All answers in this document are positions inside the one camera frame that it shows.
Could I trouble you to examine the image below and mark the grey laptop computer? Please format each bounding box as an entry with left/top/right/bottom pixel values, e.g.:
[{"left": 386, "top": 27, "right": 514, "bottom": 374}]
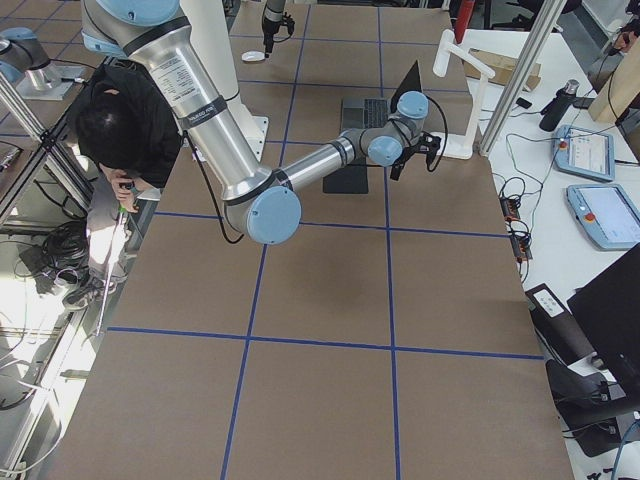
[{"left": 340, "top": 60, "right": 422, "bottom": 131}]

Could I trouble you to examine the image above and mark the white wireless mouse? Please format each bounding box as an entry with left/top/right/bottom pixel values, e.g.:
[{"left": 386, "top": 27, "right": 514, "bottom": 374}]
[{"left": 241, "top": 51, "right": 266, "bottom": 63}]

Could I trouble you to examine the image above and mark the seated person in black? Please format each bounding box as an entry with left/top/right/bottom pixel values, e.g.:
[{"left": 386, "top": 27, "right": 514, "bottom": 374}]
[{"left": 63, "top": 65, "right": 182, "bottom": 311}]

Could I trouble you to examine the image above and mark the aluminium frame post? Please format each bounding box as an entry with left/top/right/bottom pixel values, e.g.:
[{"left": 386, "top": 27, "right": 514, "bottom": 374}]
[{"left": 478, "top": 0, "right": 566, "bottom": 157}]

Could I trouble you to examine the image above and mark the black labelled box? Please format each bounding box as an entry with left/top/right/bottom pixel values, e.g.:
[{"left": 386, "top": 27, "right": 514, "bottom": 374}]
[{"left": 525, "top": 284, "right": 595, "bottom": 364}]

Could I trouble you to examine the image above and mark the black computer monitor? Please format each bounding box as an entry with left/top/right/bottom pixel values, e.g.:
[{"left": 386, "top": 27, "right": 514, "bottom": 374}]
[{"left": 568, "top": 246, "right": 639, "bottom": 391}]

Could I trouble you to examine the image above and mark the small black square device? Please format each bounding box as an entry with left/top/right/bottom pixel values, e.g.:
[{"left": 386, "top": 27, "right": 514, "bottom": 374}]
[{"left": 516, "top": 98, "right": 532, "bottom": 109}]

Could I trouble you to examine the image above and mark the red cylinder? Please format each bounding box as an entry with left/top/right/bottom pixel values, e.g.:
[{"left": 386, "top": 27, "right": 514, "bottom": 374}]
[{"left": 454, "top": 0, "right": 475, "bottom": 44}]

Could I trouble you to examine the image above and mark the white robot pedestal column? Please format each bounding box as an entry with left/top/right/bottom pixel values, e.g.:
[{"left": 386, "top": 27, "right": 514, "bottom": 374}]
[{"left": 180, "top": 0, "right": 269, "bottom": 161}]

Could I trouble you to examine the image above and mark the white desk lamp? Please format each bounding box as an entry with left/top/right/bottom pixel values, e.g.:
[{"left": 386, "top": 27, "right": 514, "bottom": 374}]
[{"left": 426, "top": 29, "right": 496, "bottom": 160}]

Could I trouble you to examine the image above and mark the blue teach pendant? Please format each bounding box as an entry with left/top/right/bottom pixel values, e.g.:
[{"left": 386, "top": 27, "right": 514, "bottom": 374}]
[
  {"left": 552, "top": 124, "right": 615, "bottom": 182},
  {"left": 566, "top": 183, "right": 639, "bottom": 251}
]

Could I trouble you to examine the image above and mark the lower blue teach pendant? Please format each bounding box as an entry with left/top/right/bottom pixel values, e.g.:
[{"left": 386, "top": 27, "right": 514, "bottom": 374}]
[{"left": 566, "top": 183, "right": 639, "bottom": 251}]

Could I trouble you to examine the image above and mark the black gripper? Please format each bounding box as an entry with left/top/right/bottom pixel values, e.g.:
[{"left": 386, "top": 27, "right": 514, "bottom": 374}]
[
  {"left": 262, "top": 19, "right": 295, "bottom": 56},
  {"left": 390, "top": 132, "right": 442, "bottom": 181}
]

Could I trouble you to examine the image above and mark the black power strip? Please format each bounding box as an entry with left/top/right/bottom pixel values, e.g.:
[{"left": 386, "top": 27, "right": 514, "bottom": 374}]
[{"left": 500, "top": 197, "right": 532, "bottom": 263}]

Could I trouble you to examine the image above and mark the cardboard box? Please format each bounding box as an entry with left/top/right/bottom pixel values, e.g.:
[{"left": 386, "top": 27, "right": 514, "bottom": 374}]
[{"left": 469, "top": 48, "right": 541, "bottom": 92}]

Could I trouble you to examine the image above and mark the black water bottle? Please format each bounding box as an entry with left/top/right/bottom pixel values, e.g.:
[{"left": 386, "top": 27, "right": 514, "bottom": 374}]
[{"left": 539, "top": 79, "right": 579, "bottom": 132}]

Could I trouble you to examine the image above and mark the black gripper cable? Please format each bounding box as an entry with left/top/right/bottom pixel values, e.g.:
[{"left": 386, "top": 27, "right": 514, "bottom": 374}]
[{"left": 419, "top": 94, "right": 449, "bottom": 174}]

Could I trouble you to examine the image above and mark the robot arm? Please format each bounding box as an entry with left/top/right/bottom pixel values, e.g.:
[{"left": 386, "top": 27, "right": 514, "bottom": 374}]
[
  {"left": 261, "top": 0, "right": 295, "bottom": 58},
  {"left": 81, "top": 1, "right": 429, "bottom": 244}
]

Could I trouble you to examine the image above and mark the upper blue teach pendant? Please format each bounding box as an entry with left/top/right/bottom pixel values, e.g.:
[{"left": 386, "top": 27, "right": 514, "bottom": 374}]
[{"left": 552, "top": 124, "right": 615, "bottom": 182}]

